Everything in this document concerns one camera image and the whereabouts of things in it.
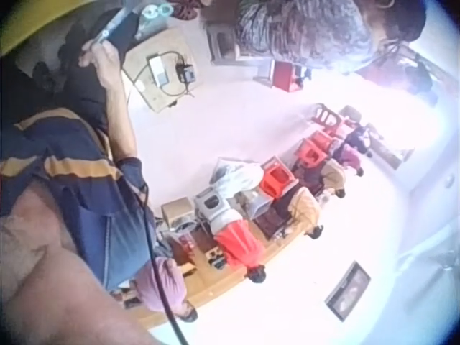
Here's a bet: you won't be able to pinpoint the black rig cable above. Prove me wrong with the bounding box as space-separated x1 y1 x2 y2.
140 182 188 345

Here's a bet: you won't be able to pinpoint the brown stool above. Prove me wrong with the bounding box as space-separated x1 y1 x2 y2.
206 22 239 65

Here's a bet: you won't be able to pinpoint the person's legs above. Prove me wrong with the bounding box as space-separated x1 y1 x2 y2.
31 10 144 125

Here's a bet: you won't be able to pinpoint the red plastic stool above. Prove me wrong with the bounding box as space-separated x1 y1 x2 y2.
296 137 331 170
257 164 300 201

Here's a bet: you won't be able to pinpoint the red box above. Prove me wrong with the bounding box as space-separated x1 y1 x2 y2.
272 60 303 93

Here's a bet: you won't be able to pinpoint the yellow curved object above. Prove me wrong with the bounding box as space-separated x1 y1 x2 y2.
0 0 75 57

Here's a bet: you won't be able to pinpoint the small black electronic box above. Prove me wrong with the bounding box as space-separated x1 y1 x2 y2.
175 62 198 84

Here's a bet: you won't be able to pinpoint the tan wooden board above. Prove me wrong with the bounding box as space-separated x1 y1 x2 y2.
121 27 199 114

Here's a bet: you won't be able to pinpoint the long wooden table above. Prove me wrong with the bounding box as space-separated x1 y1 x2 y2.
121 201 325 328

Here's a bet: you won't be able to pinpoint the grey plastic stool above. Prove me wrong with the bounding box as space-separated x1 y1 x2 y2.
195 187 233 222

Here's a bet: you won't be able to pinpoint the tan cardboard box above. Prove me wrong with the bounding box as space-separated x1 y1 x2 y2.
160 196 196 228

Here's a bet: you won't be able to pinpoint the thin black wire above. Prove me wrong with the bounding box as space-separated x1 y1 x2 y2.
132 50 197 98

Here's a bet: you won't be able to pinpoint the grey blue pen-shaped tool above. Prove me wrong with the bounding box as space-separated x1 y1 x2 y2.
93 6 131 46

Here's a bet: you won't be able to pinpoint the red plastic chair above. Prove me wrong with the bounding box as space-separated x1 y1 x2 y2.
310 103 348 137

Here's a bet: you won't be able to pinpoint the teal ring-shaped object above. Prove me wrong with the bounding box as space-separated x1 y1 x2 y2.
140 2 174 27

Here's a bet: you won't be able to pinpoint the person's right hand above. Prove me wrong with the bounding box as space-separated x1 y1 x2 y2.
78 38 126 91

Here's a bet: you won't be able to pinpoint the white rectangular device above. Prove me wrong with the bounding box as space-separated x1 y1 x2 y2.
148 55 170 88

